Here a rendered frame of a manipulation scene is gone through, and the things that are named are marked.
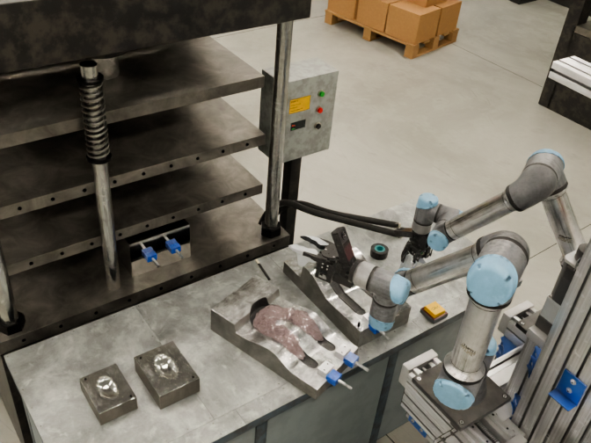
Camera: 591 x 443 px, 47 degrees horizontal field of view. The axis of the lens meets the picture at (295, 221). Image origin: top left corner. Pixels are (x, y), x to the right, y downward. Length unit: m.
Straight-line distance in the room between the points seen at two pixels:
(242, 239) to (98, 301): 0.70
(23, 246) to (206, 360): 0.80
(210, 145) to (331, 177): 2.33
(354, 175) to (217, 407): 2.96
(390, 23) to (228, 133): 4.53
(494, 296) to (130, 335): 1.43
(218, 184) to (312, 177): 2.05
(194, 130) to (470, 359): 1.51
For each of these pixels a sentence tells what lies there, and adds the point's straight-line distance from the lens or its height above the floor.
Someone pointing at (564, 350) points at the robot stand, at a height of 1.33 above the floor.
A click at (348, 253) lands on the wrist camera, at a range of 1.93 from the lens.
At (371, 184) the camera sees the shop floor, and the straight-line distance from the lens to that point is 4.96.
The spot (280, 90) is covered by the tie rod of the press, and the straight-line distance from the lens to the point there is 2.69.
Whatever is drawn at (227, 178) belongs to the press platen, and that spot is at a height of 1.04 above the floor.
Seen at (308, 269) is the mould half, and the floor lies 0.93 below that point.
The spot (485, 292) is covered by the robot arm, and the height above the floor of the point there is 1.61.
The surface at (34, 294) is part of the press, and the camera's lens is 2.88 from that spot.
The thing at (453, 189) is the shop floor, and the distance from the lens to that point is 5.09.
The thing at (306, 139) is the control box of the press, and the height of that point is 1.16.
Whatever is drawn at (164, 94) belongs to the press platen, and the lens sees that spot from 2.58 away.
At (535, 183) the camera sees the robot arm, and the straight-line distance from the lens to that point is 2.26.
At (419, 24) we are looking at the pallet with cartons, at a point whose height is 0.36.
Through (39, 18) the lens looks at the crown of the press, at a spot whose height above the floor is 1.95.
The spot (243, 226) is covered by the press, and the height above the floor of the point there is 0.78.
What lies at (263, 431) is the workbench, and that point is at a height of 0.62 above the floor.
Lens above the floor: 2.70
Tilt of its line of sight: 37 degrees down
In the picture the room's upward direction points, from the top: 6 degrees clockwise
